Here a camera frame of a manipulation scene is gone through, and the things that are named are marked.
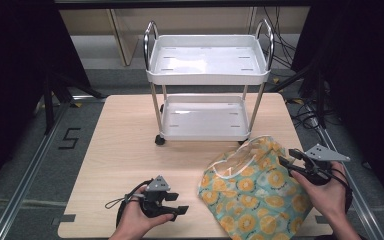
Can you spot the person's right hand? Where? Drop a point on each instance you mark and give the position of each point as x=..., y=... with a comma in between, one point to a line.
x=330, y=196

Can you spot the teal bag with yellow fruit print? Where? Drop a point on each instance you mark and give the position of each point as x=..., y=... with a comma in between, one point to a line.
x=256, y=200

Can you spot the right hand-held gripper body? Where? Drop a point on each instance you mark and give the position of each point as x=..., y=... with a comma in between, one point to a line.
x=323, y=154

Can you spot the dark curtain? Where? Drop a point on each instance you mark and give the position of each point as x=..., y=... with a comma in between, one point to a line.
x=13, y=66
x=363, y=66

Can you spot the beige wooden cabinet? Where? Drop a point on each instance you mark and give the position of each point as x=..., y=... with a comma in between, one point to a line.
x=126, y=30

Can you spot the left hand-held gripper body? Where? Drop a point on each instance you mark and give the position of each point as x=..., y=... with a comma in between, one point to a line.
x=156, y=186

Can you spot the person's left hand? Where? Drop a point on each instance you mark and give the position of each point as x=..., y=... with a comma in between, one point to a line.
x=131, y=216

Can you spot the metal floor rail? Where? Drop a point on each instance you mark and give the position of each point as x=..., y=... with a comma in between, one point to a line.
x=356, y=196
x=23, y=186

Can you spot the white two-tier cart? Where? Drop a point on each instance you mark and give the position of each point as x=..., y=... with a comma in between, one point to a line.
x=206, y=63

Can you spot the black metal stand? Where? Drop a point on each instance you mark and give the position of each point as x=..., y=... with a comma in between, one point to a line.
x=319, y=100
x=48, y=106

